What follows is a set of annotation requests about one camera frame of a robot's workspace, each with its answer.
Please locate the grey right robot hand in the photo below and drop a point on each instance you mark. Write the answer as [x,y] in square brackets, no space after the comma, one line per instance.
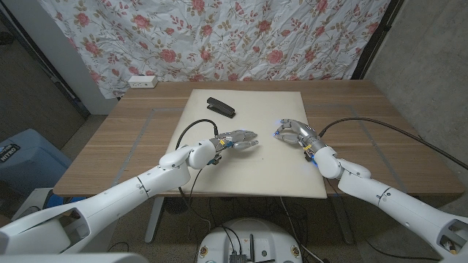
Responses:
[300,133]

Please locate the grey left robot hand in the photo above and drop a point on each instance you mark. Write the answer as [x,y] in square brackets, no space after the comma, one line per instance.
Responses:
[234,140]

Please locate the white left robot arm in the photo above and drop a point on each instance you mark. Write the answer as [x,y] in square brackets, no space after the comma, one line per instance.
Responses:
[164,175]

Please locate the white left shoulder cover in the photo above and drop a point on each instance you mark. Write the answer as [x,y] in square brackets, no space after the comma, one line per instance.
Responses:
[73,258]

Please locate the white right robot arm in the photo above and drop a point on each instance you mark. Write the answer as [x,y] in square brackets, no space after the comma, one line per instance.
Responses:
[365,182]

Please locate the white right shoulder cover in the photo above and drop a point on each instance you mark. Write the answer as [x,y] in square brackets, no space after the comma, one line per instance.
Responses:
[455,258]

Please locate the black stapler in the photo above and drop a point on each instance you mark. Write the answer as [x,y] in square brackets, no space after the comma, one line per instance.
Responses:
[220,107]

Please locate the beige foam mat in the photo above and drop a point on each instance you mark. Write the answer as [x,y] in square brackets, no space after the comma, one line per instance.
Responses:
[256,171]

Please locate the black round floor disc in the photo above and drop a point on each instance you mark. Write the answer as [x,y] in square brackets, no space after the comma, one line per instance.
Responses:
[178,205]

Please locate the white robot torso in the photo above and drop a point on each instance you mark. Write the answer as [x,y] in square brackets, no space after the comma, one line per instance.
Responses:
[252,233]

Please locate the floral rose backdrop cloth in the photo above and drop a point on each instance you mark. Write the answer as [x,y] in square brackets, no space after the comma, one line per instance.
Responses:
[219,36]

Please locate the white power strip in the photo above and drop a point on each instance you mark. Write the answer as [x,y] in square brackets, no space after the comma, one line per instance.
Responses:
[142,81]

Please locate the black backdrop pole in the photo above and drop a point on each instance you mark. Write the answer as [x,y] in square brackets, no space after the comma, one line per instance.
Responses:
[376,36]

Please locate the wooden table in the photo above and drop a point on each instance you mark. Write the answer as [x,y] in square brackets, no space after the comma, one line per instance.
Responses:
[109,146]

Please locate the blue storage bin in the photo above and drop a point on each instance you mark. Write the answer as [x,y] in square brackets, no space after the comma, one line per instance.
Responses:
[29,160]

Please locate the white and blue floor pad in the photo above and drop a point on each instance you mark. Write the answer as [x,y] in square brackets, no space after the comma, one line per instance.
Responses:
[34,197]

